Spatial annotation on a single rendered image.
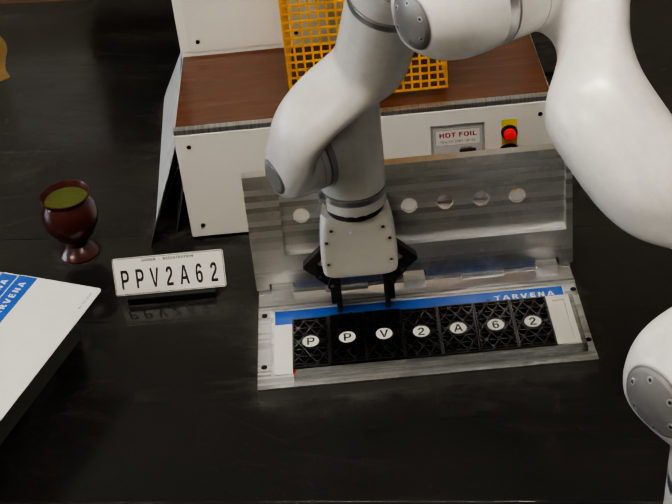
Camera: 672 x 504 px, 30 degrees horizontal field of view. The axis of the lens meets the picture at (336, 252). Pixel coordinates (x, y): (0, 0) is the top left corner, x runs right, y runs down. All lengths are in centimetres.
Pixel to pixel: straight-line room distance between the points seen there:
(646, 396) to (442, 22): 36
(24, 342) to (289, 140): 45
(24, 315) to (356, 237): 45
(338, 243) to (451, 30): 58
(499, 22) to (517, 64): 78
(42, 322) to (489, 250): 61
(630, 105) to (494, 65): 82
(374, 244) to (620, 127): 60
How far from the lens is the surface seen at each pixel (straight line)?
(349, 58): 141
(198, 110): 187
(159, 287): 182
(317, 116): 144
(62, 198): 191
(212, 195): 188
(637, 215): 111
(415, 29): 112
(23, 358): 163
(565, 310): 170
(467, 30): 111
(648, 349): 105
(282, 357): 167
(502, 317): 169
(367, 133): 153
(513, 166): 170
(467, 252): 173
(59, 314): 169
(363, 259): 165
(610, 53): 113
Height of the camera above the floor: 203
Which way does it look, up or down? 37 degrees down
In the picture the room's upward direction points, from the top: 6 degrees counter-clockwise
